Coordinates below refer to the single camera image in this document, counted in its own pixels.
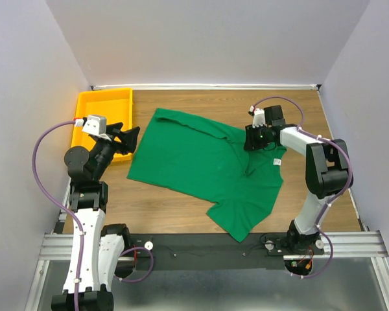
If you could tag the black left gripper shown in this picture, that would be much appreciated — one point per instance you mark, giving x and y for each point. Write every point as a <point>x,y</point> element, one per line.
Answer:
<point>128,137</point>

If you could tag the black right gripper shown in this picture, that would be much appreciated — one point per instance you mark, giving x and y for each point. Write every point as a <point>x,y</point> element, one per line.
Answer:
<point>250,142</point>

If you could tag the yellow plastic tray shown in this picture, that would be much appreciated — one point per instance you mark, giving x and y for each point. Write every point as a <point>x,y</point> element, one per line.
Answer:
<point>104,108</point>

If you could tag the green t-shirt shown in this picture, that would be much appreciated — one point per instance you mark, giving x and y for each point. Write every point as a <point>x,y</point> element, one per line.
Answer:
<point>206,159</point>

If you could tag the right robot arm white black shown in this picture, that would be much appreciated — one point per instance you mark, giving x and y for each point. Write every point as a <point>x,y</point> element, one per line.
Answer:
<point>328,173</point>

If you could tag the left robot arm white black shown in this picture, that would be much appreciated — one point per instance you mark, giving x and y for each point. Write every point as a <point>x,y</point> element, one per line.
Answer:
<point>96,247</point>

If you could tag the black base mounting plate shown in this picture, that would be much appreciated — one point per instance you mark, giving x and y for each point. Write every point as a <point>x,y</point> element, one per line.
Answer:
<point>219,251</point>

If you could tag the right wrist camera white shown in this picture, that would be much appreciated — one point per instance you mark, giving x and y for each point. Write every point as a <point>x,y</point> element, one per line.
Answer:
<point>258,117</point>

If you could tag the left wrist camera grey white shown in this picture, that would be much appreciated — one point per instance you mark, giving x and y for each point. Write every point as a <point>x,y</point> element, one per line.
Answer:
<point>93,125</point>

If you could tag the white aluminium back rail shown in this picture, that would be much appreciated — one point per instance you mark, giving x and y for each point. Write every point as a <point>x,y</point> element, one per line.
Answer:
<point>201,86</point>

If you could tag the aluminium left side rail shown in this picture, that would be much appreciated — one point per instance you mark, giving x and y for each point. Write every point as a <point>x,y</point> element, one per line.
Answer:
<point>64,220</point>

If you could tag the aluminium front frame rail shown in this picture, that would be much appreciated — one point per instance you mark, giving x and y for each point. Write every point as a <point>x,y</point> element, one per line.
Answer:
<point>352,274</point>

